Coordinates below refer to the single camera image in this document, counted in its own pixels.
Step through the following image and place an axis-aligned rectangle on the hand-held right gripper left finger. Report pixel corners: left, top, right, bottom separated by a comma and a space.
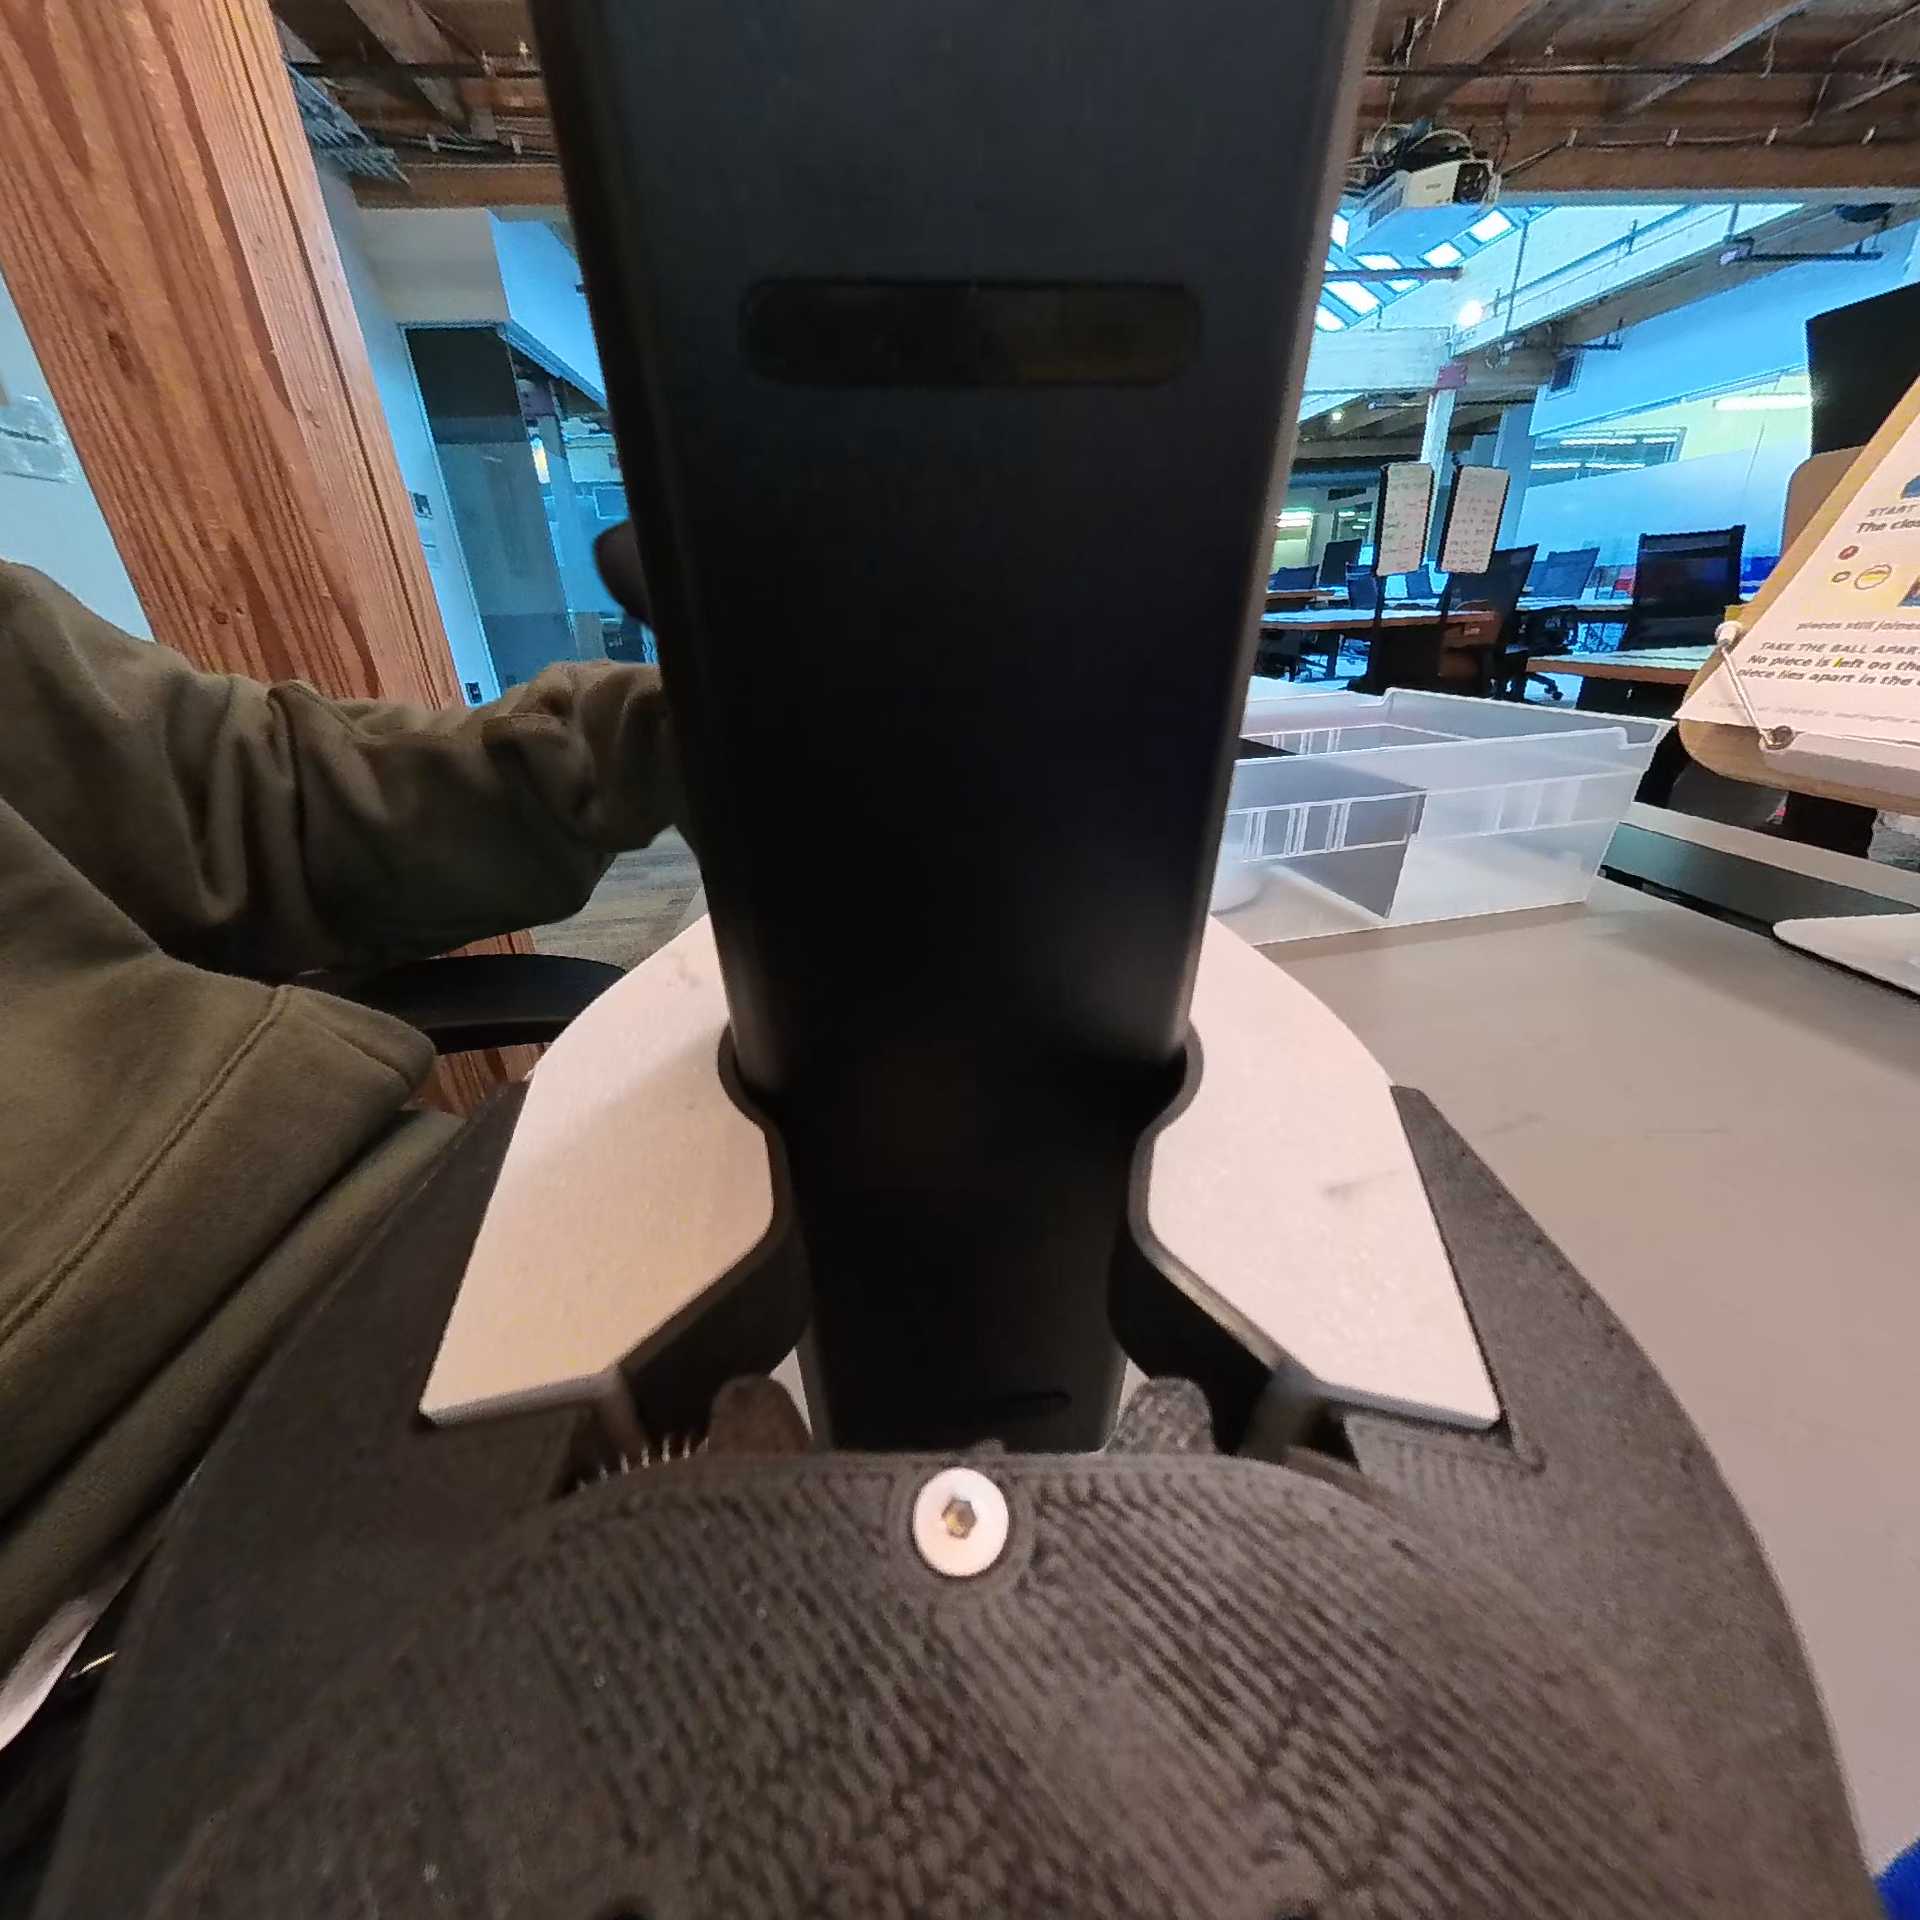
417, 914, 817, 1430

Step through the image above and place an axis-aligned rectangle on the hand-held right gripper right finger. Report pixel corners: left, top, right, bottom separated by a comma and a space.
1119, 914, 1505, 1452

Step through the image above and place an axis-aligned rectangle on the person's left forearm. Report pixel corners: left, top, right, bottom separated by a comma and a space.
0, 562, 686, 987

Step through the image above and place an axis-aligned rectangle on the grey desk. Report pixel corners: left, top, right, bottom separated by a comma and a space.
1258, 878, 1920, 1920

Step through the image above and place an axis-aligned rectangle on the wooden office desk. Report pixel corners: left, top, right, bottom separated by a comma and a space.
1526, 644, 1715, 689

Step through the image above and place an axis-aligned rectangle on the black chair armrest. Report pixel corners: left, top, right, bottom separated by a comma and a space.
300, 953, 628, 1055

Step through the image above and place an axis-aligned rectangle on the clear plastic bin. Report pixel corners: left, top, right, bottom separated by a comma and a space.
1209, 686, 1670, 948

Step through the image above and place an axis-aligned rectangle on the person's green hoodie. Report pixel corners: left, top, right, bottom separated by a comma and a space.
0, 802, 442, 1517

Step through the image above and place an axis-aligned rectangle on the wooden pillar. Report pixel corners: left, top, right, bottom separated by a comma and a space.
0, 0, 543, 1116

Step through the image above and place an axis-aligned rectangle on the black office chair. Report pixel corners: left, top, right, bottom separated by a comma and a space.
1441, 543, 1540, 701
1626, 524, 1748, 652

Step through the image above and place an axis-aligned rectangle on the white board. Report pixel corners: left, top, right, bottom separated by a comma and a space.
1377, 460, 1441, 579
1438, 463, 1514, 579

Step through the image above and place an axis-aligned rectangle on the clipboard with instruction sheet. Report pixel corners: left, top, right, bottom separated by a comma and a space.
1678, 382, 1920, 805

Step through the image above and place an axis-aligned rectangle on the wooden card stand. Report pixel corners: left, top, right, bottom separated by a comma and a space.
1674, 447, 1920, 822

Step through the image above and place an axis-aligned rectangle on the ceiling projector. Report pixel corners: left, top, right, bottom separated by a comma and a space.
1347, 146, 1505, 222

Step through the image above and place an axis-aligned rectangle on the black monitor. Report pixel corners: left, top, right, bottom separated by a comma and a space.
1805, 281, 1920, 461

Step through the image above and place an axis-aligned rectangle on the black cable tray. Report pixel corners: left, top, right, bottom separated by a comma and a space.
1599, 802, 1920, 922

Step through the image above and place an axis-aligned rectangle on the white flat base plate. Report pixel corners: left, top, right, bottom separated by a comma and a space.
1774, 909, 1920, 997

